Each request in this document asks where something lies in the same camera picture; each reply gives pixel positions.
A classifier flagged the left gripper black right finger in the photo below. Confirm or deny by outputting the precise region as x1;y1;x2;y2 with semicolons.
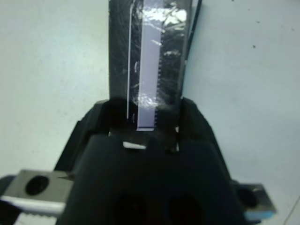
176;97;231;179

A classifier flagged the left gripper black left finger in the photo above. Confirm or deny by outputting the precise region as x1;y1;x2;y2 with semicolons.
54;99;111;174

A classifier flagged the black printed box lid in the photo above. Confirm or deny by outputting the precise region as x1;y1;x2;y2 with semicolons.
107;0;193;150

